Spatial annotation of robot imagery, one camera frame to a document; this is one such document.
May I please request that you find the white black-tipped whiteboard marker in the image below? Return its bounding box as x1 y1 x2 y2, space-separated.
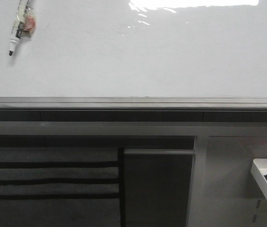
9 0 36 56

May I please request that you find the large white whiteboard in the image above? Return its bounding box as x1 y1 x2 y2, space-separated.
0 0 267 110

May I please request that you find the grey black-striped panel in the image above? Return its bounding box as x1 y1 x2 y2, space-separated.
0 148 126 227

